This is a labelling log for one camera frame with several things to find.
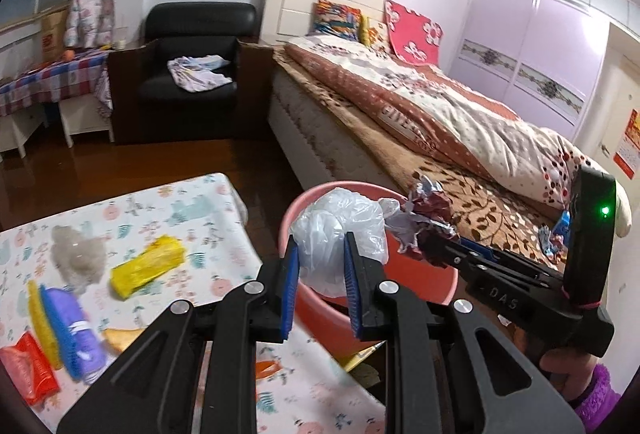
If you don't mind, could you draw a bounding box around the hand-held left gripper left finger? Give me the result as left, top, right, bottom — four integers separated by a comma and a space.
56, 234, 301, 434

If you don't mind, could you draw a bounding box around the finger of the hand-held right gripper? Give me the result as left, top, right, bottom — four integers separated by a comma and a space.
440, 230, 568, 277
419, 237, 506, 287

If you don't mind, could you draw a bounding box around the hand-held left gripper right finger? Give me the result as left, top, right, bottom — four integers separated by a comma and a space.
343, 231, 587, 434

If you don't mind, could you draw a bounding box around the pink plastic bucket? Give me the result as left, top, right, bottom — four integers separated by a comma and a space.
279, 181, 458, 357

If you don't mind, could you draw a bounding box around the red white wrapper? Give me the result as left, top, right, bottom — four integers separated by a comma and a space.
387, 177, 458, 267

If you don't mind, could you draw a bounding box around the white plastic bag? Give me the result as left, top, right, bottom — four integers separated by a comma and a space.
290, 187, 401, 297

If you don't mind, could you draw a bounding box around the yellow plastic bag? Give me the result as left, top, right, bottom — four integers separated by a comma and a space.
109, 235, 188, 300

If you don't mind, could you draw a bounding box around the purple packet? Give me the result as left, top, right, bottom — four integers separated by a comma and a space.
47, 289, 108, 385

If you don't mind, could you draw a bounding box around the clear plastic wad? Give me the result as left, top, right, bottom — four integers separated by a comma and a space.
50, 224, 108, 287

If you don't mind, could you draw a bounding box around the person's right forearm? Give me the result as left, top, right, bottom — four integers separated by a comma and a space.
572, 361, 623, 434

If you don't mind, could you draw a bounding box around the person's right hand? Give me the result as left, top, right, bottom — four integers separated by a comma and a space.
510, 326, 598, 410

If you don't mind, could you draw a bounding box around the blue packet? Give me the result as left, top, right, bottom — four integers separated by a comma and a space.
537, 209, 573, 265

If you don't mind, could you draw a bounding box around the animal print tablecloth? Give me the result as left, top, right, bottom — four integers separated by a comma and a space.
0, 171, 401, 434

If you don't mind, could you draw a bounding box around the bed with floral quilt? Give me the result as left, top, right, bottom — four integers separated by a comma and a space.
272, 47, 571, 272

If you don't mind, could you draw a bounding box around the floral quilt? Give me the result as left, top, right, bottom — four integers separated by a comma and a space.
285, 37, 621, 215

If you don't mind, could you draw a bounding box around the white mattress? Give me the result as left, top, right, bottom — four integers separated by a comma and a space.
267, 59, 391, 200

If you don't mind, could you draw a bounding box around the tan paper piece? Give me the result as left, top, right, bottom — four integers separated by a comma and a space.
102, 326, 151, 355

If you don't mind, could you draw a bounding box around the lilac wardrobe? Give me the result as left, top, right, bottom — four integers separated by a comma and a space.
447, 0, 610, 142

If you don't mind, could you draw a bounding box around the red flower pillow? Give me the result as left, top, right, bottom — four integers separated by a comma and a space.
384, 0, 445, 65

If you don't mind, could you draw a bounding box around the yellow pillow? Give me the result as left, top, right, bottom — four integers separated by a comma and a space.
361, 17, 388, 48

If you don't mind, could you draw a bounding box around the pale printed cloth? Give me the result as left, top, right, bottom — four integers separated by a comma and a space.
167, 56, 233, 92

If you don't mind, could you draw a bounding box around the yellow thin packet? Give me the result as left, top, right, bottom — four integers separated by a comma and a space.
25, 279, 63, 371

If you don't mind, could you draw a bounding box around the colourful patterned pillow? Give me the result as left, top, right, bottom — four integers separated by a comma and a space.
312, 0, 363, 40

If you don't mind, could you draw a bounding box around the white stool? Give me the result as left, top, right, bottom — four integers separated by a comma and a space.
0, 102, 47, 160
59, 95, 113, 148

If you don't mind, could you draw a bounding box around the red packet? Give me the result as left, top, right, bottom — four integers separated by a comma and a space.
0, 331, 61, 407

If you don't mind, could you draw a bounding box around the black leather armchair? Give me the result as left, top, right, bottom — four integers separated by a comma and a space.
137, 2, 258, 108

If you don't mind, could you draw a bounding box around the checkered tablecloth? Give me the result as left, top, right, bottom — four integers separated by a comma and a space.
0, 49, 113, 117

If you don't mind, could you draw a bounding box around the cardboard box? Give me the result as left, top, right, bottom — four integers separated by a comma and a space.
40, 9, 71, 62

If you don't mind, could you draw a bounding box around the red wall poster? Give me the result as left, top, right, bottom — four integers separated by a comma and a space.
612, 109, 640, 180

